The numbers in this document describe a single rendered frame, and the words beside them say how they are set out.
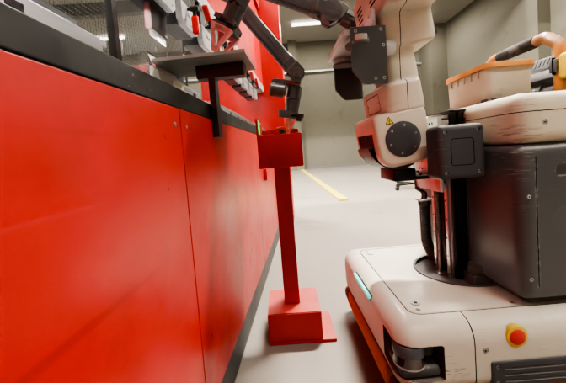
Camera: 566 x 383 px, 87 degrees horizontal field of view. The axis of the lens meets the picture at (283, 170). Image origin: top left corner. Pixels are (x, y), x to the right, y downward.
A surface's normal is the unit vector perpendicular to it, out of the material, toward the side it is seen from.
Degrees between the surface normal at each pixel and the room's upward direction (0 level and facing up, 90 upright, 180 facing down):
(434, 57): 90
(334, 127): 90
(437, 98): 90
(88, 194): 90
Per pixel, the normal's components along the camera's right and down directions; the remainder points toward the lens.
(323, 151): 0.01, 0.06
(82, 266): 0.99, -0.07
